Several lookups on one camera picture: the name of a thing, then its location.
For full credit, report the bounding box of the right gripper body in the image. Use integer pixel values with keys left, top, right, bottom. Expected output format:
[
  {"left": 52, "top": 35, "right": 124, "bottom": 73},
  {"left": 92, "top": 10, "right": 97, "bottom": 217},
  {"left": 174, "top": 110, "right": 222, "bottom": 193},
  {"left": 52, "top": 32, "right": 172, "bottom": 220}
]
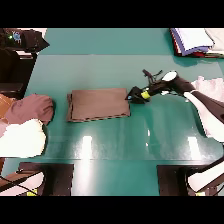
[{"left": 125, "top": 85, "right": 152, "bottom": 105}]

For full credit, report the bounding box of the brown garment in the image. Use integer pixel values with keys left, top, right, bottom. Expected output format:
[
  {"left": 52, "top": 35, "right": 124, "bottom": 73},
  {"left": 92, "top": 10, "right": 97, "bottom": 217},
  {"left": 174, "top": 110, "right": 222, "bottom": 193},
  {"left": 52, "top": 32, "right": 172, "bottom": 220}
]
[{"left": 66, "top": 87, "right": 132, "bottom": 123}]

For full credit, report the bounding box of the pale pink garment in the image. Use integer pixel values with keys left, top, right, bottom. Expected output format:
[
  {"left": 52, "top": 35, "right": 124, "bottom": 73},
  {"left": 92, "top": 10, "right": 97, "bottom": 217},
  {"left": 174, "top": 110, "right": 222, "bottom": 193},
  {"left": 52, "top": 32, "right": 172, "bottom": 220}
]
[{"left": 194, "top": 75, "right": 224, "bottom": 104}]

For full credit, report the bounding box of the white folded garment purple edge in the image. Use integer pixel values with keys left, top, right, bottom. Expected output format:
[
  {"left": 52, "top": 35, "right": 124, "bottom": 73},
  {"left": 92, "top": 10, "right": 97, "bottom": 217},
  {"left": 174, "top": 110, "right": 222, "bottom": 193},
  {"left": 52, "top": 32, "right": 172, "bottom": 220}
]
[{"left": 170, "top": 28, "right": 215, "bottom": 57}]

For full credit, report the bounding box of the cream folded garment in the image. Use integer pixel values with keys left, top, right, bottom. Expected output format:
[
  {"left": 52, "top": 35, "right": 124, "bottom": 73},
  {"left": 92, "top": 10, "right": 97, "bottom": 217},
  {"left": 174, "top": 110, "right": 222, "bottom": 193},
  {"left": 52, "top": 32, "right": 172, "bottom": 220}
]
[{"left": 204, "top": 28, "right": 224, "bottom": 55}]

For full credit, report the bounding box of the mauve garment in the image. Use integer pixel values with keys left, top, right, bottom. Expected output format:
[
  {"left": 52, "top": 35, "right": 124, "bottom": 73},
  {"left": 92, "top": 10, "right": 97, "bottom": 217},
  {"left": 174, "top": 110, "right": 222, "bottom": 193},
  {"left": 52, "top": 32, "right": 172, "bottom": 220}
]
[{"left": 4, "top": 93, "right": 55, "bottom": 127}]

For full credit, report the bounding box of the black chair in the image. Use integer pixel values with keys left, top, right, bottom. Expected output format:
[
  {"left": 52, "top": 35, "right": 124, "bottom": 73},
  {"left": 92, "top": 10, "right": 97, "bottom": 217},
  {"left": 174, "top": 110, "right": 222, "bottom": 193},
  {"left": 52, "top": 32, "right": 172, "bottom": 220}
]
[{"left": 0, "top": 47, "right": 38, "bottom": 100}]

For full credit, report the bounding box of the tan garment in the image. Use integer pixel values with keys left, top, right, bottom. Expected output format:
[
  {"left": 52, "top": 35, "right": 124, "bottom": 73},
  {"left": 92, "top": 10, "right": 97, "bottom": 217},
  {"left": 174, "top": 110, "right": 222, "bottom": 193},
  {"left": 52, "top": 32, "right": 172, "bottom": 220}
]
[{"left": 0, "top": 93, "right": 16, "bottom": 120}]

